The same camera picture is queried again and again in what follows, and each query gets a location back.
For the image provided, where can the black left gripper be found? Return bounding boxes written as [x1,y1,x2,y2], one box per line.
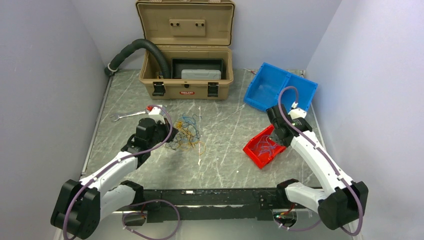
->
[147,117,179,148]

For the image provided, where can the blue cable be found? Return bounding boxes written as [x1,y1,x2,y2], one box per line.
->
[253,134,281,158]

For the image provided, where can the blue yellow black cables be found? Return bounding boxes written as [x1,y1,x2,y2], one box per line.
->
[164,113,207,157]

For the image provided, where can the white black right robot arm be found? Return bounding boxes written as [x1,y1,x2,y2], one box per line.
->
[266,105,369,230]

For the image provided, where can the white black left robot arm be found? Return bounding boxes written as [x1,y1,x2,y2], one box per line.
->
[50,114,177,240]

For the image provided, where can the red plastic bin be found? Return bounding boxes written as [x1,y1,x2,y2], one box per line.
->
[243,124,286,169]

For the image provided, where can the silver combination wrench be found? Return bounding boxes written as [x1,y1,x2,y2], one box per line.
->
[110,106,152,122]

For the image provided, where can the blue divided plastic bin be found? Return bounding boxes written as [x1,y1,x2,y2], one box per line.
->
[243,62,319,123]

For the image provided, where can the black left toolbox latch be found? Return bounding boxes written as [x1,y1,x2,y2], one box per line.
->
[152,82,166,97]

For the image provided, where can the black toolbox latch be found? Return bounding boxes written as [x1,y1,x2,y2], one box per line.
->
[207,82,219,98]
[152,82,166,97]

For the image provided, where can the small red screwdriver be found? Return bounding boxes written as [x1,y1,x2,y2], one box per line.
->
[244,68,257,75]

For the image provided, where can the black tray in toolbox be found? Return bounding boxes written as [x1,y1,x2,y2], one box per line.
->
[171,58,227,80]

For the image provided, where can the black right toolbox latch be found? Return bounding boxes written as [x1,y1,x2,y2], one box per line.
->
[207,82,219,98]

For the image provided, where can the grey case in toolbox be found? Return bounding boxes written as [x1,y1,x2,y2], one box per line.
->
[181,69,222,80]

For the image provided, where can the tan plastic toolbox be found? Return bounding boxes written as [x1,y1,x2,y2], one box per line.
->
[135,0,236,100]

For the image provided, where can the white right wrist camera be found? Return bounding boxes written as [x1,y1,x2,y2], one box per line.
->
[288,101,307,120]

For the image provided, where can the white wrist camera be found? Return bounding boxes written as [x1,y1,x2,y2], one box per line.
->
[288,101,307,120]
[145,104,166,122]

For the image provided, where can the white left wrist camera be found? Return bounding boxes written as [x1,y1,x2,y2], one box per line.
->
[145,104,166,122]

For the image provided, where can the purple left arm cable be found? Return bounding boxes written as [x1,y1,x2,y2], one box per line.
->
[62,104,181,240]

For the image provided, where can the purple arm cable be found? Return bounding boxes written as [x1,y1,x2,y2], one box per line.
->
[273,86,365,237]
[62,104,181,240]

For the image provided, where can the black corrugated hose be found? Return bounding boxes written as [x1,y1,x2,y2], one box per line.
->
[104,38,172,80]

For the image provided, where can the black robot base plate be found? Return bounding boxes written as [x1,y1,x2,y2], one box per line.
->
[119,187,305,223]

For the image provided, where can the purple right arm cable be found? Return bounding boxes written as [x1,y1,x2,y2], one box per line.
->
[273,86,365,237]

